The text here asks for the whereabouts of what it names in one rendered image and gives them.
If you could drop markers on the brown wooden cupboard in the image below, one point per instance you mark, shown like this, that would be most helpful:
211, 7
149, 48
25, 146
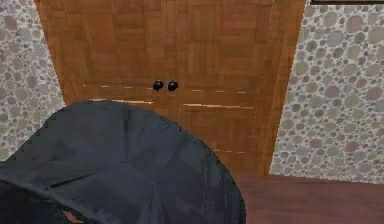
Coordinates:
206, 50

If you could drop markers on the black rubber wheel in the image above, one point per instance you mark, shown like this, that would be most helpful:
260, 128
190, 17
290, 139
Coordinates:
116, 166

